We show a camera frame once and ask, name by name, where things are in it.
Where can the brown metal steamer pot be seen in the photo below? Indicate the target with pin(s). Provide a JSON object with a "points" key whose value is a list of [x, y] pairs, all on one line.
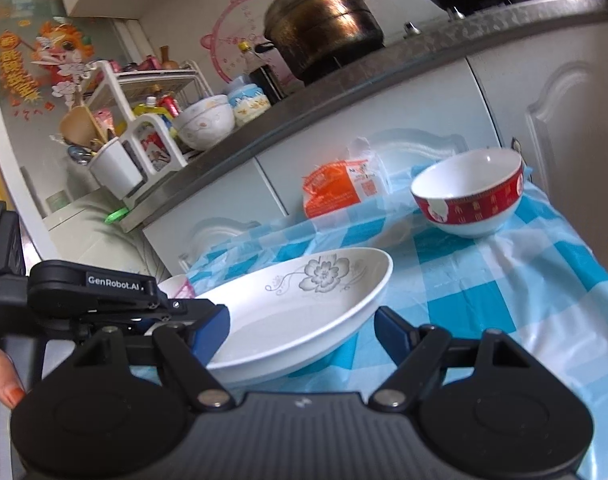
{"points": [[324, 25]]}

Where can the blue white checkered tablecloth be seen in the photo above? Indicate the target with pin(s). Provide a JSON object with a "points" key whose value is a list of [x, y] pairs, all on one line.
{"points": [[484, 280]]}

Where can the orange and white plastic bag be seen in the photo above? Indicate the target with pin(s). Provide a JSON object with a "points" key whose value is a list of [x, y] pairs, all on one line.
{"points": [[334, 187]]}

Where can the orange dragon window decoration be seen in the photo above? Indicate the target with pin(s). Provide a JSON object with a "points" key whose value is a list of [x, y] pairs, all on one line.
{"points": [[54, 47]]}

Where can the glass sliding door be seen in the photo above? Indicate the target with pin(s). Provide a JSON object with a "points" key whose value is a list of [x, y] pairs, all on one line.
{"points": [[34, 160]]}

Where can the red white packet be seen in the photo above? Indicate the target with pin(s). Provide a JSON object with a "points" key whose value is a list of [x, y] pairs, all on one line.
{"points": [[154, 150]]}

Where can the blue and white jar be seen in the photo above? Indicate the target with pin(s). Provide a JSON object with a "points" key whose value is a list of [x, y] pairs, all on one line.
{"points": [[249, 105]]}

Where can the white utensil holder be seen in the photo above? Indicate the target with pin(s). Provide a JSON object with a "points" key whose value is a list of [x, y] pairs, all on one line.
{"points": [[116, 170]]}

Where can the white bowl purple rim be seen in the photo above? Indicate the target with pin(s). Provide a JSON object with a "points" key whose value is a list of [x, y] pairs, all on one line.
{"points": [[176, 287]]}

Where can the metal spoon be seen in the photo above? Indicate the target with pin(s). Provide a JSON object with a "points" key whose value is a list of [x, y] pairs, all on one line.
{"points": [[79, 155]]}

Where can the gas stove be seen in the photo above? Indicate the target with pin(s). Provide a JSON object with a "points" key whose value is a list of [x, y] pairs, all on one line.
{"points": [[334, 66]]}

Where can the white plastic spice rack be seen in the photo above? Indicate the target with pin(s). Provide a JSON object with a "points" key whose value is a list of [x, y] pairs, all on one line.
{"points": [[174, 157]]}

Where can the pink round wall sticker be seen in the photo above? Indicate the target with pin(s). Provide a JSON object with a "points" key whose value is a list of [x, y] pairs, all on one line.
{"points": [[224, 35]]}

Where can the white kitchen cabinet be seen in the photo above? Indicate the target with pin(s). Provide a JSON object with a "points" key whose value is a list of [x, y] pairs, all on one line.
{"points": [[434, 95]]}

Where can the wooden spatula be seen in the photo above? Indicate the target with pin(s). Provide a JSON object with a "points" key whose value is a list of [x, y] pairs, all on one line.
{"points": [[81, 127]]}

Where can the white floral bowl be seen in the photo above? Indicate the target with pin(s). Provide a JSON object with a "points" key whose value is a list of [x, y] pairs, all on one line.
{"points": [[206, 132], [201, 105]]}

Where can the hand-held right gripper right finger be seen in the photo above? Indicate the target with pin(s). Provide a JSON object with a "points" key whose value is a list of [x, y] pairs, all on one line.
{"points": [[391, 335]]}

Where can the white plate grey flower print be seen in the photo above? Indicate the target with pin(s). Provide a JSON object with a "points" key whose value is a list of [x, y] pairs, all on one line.
{"points": [[294, 320]]}

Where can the dark soy sauce bottle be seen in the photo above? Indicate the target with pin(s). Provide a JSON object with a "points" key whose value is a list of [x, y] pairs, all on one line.
{"points": [[269, 82]]}

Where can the red and white bowl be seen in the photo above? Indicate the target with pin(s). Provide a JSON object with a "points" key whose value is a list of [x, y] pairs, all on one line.
{"points": [[464, 210]]}

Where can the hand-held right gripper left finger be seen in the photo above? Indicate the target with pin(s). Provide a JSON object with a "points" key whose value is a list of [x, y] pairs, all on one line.
{"points": [[211, 335]]}

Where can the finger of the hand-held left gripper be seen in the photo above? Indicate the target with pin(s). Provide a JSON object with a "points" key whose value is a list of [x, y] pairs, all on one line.
{"points": [[176, 305]]}

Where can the yellow bottle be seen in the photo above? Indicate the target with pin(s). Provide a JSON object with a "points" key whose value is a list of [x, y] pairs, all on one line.
{"points": [[145, 107]]}

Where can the grey stone countertop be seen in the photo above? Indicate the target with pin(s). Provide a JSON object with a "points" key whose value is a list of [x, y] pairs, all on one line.
{"points": [[334, 110]]}

